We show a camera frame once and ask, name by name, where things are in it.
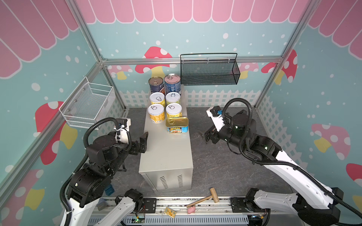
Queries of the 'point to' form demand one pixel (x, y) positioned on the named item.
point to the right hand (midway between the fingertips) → (203, 122)
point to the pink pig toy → (191, 209)
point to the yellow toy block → (170, 212)
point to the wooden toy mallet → (214, 195)
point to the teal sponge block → (109, 190)
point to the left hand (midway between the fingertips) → (136, 134)
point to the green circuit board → (140, 220)
